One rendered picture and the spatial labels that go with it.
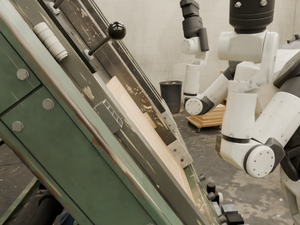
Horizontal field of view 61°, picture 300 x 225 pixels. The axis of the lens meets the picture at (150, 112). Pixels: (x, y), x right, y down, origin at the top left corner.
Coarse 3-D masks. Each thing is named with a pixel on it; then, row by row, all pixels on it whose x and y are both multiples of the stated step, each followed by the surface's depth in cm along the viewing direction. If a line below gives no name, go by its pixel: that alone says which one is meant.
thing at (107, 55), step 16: (64, 0) 92; (80, 16) 94; (80, 32) 95; (96, 32) 95; (112, 48) 97; (112, 64) 98; (128, 80) 100; (144, 96) 102; (160, 128) 105; (176, 144) 107; (192, 160) 109
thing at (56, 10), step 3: (57, 0) 54; (60, 0) 53; (63, 0) 54; (48, 3) 55; (51, 3) 55; (57, 3) 54; (60, 3) 54; (51, 6) 55; (54, 6) 55; (57, 6) 55; (51, 9) 55; (54, 9) 55; (57, 9) 55; (54, 12) 55; (57, 12) 55; (57, 15) 57
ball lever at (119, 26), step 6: (114, 24) 51; (120, 24) 51; (108, 30) 51; (114, 30) 51; (120, 30) 51; (108, 36) 53; (114, 36) 51; (120, 36) 51; (102, 42) 55; (96, 48) 56; (90, 54) 57; (90, 60) 58
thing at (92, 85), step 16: (16, 0) 53; (32, 0) 53; (32, 16) 54; (48, 16) 54; (64, 64) 56; (80, 64) 56; (80, 80) 57; (96, 80) 57; (96, 96) 58; (112, 96) 62; (128, 128) 60; (128, 144) 61; (144, 144) 61; (144, 160) 62; (160, 160) 66; (160, 176) 64; (176, 192) 65; (176, 208) 66; (192, 208) 66; (192, 224) 67; (208, 224) 72
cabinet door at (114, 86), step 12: (108, 84) 77; (120, 84) 97; (120, 96) 83; (132, 108) 90; (132, 120) 78; (144, 120) 98; (144, 132) 84; (156, 132) 105; (156, 144) 90; (168, 156) 97; (168, 168) 83; (180, 168) 104; (180, 180) 89
